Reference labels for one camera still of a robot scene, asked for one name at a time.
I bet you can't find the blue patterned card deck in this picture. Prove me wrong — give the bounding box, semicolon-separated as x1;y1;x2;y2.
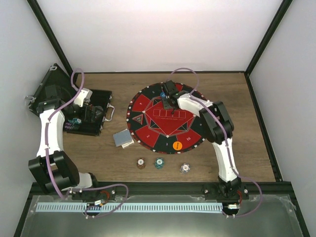
113;129;132;147

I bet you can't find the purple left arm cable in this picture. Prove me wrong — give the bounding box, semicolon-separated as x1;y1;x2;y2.
45;68;129;220

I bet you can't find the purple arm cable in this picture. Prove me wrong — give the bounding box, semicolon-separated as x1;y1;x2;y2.
170;68;264;219
45;68;129;220

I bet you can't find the white playing card box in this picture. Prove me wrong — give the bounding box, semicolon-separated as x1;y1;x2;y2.
122;140;134;149

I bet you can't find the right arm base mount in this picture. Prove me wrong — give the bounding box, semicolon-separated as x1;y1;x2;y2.
202;182;249;201

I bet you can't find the purple chip stack in case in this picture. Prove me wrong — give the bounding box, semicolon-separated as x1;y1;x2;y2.
64;122;74;131

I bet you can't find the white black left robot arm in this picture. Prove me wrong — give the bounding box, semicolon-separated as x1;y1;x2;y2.
28;84;111;199

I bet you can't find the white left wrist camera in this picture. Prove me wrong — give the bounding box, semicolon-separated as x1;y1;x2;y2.
79;88;93;103

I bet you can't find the blue white poker chip stack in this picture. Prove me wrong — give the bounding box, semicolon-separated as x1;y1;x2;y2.
180;163;191;174

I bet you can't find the orange round button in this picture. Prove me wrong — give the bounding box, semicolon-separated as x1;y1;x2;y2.
172;141;183;151

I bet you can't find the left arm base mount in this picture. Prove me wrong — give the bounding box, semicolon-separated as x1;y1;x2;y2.
69;187;116;201

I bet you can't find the black poker chip case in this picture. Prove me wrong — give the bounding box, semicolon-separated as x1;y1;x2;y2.
28;63;112;136

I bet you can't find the teal poker chip stack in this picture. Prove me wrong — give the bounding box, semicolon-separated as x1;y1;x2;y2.
154;158;164;169

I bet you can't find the brown poker chip stack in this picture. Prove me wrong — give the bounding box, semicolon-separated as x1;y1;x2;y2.
137;158;146;169

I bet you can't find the light blue slotted cable duct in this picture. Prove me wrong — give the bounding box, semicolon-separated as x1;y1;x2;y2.
35;202;223;213

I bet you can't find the round red black poker mat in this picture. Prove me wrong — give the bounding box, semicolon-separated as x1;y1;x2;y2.
126;83;205;154

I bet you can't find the black aluminium frame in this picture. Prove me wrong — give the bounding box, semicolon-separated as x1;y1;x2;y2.
28;0;310;237

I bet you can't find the green chip stack in case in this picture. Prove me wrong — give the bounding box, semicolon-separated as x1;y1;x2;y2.
68;118;82;124

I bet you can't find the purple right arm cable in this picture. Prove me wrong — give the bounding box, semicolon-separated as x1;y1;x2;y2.
170;68;264;219

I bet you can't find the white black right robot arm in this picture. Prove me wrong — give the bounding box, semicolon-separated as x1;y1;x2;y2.
162;80;241;199

